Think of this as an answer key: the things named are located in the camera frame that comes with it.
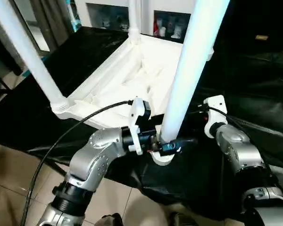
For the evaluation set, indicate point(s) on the teal patterned cloth strip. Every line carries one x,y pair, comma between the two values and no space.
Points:
74,14

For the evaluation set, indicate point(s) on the grey curtain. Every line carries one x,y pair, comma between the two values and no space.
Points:
52,19

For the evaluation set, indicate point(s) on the black table mat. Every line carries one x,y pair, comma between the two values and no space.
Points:
254,94

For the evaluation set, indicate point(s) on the black cabinet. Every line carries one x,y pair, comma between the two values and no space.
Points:
254,19

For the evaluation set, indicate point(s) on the white display cabinet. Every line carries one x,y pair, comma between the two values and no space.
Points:
147,14

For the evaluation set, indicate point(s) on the white plastic table leg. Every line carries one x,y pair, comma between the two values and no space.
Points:
193,61
134,19
28,52

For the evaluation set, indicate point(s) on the red bottle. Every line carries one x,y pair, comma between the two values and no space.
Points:
156,27

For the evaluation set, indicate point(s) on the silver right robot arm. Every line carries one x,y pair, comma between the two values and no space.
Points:
236,146

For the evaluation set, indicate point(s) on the black left robot foot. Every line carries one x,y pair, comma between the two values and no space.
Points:
112,220

